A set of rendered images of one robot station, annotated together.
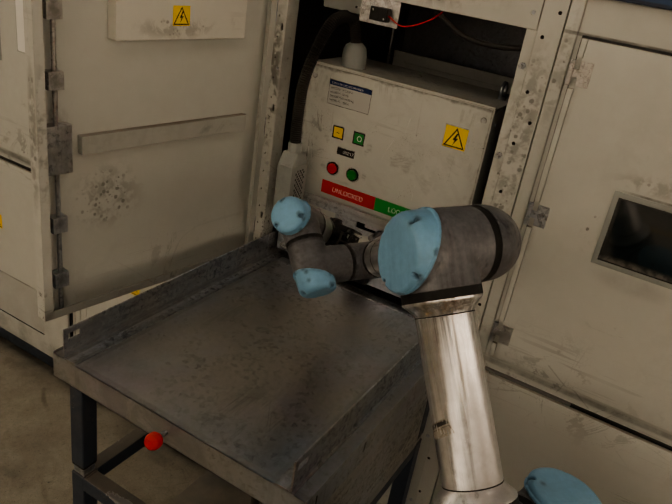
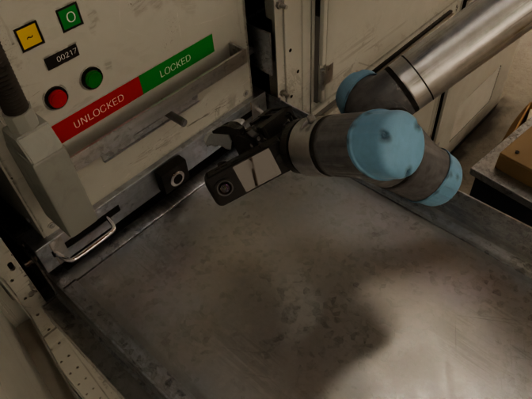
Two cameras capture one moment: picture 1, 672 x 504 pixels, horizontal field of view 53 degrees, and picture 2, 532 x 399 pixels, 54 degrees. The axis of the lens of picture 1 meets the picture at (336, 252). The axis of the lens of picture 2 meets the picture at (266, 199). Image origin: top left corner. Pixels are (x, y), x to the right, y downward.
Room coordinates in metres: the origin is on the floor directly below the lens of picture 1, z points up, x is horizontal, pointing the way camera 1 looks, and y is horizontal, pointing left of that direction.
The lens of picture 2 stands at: (1.20, 0.53, 1.57)
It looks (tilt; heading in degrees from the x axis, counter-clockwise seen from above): 48 degrees down; 289
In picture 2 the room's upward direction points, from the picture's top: 5 degrees counter-clockwise
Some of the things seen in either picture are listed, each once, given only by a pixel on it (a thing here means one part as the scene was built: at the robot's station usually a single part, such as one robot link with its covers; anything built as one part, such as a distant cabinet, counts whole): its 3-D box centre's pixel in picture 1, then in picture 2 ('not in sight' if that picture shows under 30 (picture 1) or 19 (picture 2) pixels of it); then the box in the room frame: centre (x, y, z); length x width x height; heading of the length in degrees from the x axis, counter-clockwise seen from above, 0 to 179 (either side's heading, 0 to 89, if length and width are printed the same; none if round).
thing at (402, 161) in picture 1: (378, 180); (132, 51); (1.60, -0.08, 1.15); 0.48 x 0.01 x 0.48; 63
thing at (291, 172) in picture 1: (291, 183); (49, 174); (1.64, 0.14, 1.09); 0.08 x 0.05 x 0.17; 153
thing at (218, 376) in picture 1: (274, 353); (324, 308); (1.26, 0.10, 0.82); 0.68 x 0.62 x 0.06; 153
